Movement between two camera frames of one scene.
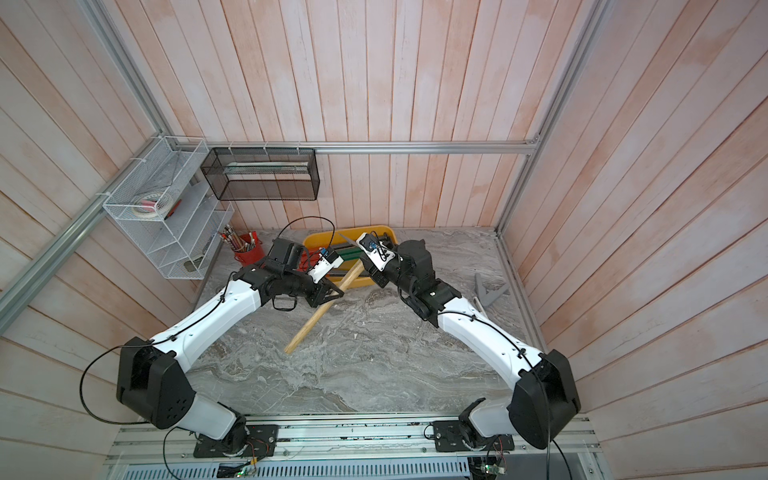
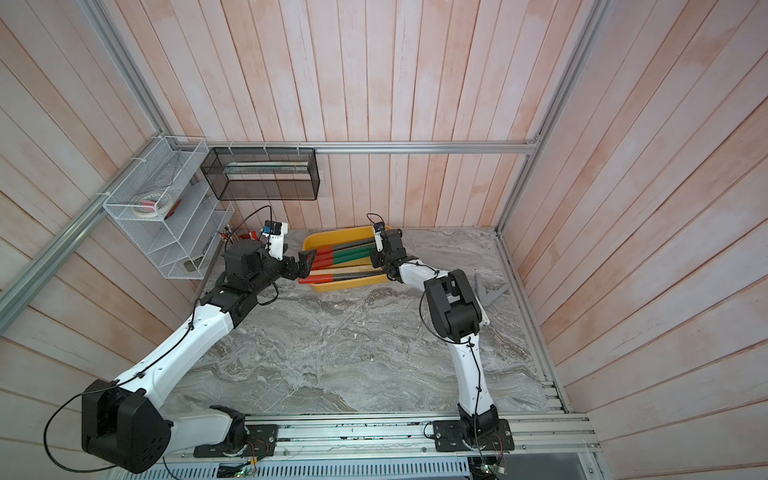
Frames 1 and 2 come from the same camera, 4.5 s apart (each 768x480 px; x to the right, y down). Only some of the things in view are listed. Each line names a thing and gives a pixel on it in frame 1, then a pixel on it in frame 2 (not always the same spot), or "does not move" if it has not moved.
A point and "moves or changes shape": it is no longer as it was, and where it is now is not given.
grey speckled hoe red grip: x=386 y=240 moves or changes shape
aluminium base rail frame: x=349 y=447 does not move
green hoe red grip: x=307 y=259 moves or changes shape
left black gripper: x=317 y=298 → x=304 y=267
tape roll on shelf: x=152 y=205 does not move
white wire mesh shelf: x=167 y=205 does not move
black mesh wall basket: x=263 y=173 does not move
